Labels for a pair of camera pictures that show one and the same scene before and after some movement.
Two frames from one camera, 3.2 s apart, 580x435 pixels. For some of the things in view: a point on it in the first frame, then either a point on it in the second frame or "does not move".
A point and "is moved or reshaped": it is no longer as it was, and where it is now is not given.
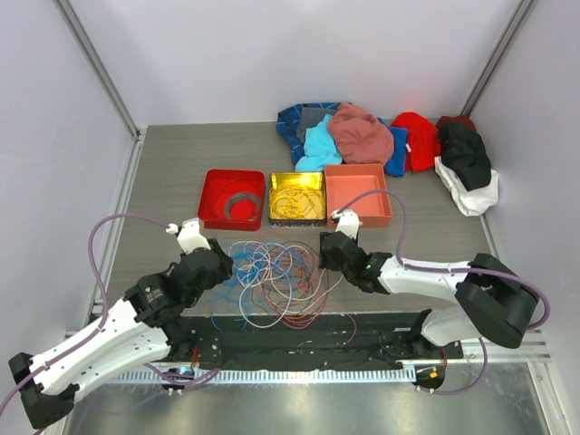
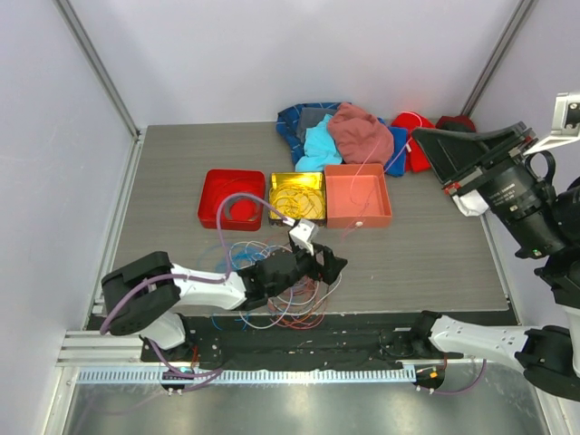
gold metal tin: [297, 199] does not move
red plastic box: [232, 199] does not move
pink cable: [296, 285] is moved or reshaped
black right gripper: [326, 262] → [449, 151]
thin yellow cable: [294, 201] does not move
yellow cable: [296, 201] does not move
